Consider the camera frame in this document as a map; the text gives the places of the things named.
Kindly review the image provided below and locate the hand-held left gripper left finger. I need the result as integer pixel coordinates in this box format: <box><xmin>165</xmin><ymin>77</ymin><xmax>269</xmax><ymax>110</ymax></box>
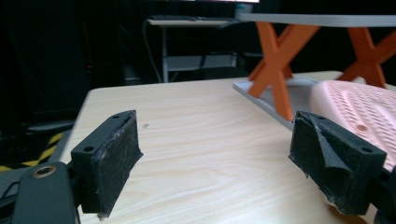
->
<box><xmin>70</xmin><ymin>109</ymin><xmax>144</xmax><ymax>217</ymax></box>

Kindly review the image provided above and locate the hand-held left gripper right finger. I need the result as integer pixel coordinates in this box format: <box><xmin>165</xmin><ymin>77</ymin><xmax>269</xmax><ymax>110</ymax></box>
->
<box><xmin>289</xmin><ymin>110</ymin><xmax>388</xmax><ymax>217</ymax></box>

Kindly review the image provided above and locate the pink perforated plastic basket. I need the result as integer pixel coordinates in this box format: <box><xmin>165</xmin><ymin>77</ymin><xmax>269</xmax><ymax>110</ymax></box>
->
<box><xmin>309</xmin><ymin>79</ymin><xmax>396</xmax><ymax>172</ymax></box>

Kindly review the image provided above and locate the orange and grey rack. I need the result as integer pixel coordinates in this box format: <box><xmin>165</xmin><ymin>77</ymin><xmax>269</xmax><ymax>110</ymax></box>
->
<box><xmin>233</xmin><ymin>12</ymin><xmax>396</xmax><ymax>131</ymax></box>

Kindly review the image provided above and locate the white metal cart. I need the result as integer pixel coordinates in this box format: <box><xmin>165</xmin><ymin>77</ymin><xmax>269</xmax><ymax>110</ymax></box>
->
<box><xmin>147</xmin><ymin>17</ymin><xmax>240</xmax><ymax>84</ymax></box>

